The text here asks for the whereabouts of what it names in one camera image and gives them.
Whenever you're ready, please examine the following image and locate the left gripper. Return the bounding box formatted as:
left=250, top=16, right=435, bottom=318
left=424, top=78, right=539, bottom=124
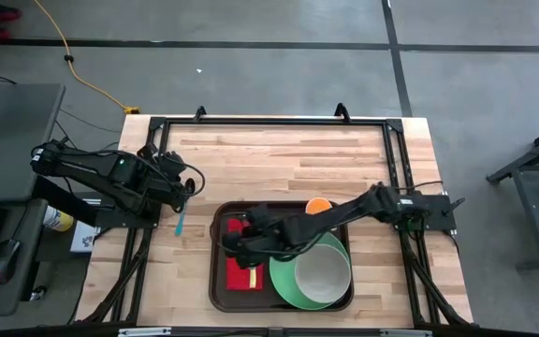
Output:
left=150, top=149, right=196, bottom=214

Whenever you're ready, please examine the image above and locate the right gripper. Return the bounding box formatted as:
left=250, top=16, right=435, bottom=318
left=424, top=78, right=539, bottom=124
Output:
left=225, top=205, right=280, bottom=271

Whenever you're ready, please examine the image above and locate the spoon with teal handle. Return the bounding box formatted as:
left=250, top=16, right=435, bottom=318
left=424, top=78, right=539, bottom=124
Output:
left=174, top=205, right=187, bottom=237

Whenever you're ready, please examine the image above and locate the red cloth napkin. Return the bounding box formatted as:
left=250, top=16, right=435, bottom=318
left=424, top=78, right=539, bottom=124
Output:
left=226, top=217, right=265, bottom=292

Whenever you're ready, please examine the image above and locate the green plate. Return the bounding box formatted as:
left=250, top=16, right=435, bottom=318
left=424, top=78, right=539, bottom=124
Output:
left=269, top=231, right=353, bottom=311

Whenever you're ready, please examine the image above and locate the white bowl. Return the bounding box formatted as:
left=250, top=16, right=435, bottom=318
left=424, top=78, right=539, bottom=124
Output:
left=294, top=242, right=352, bottom=304

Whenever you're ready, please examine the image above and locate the orange mug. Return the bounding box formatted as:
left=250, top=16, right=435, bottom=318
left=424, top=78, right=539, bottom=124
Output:
left=305, top=197, right=334, bottom=216

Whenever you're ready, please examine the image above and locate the brown plastic tray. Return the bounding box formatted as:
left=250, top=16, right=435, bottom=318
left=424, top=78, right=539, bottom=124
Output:
left=208, top=200, right=355, bottom=314

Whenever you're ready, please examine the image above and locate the white cardboard box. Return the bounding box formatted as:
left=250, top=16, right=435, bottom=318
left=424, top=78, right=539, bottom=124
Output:
left=70, top=222, right=102, bottom=254

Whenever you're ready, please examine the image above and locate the white and yellow canister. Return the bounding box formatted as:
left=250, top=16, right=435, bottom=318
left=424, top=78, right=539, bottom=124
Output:
left=42, top=205, right=75, bottom=233

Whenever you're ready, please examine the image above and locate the grey desk top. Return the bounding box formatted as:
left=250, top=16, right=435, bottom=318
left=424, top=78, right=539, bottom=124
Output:
left=0, top=82, right=67, bottom=203

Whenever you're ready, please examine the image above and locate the black computer mouse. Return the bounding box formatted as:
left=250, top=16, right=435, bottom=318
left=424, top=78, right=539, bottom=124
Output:
left=0, top=238, right=22, bottom=286

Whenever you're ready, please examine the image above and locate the grey keyboard shelf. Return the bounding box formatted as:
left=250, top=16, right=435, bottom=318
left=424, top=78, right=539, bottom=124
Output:
left=0, top=198, right=50, bottom=317

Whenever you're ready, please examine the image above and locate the black metal cart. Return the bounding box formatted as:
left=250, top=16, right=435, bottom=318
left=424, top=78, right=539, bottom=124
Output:
left=486, top=116, right=539, bottom=272

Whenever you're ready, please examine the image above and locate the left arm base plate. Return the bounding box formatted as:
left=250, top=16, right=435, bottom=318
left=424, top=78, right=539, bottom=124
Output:
left=94, top=196, right=161, bottom=230

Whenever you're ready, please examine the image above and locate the black metal table frame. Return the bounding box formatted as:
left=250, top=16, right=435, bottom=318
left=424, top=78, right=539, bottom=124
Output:
left=75, top=102, right=474, bottom=327

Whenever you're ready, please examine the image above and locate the yellow extension cord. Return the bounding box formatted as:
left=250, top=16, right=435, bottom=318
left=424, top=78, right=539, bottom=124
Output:
left=33, top=0, right=142, bottom=116

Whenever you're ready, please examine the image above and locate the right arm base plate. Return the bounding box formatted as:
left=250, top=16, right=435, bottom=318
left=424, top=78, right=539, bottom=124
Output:
left=390, top=194, right=466, bottom=234

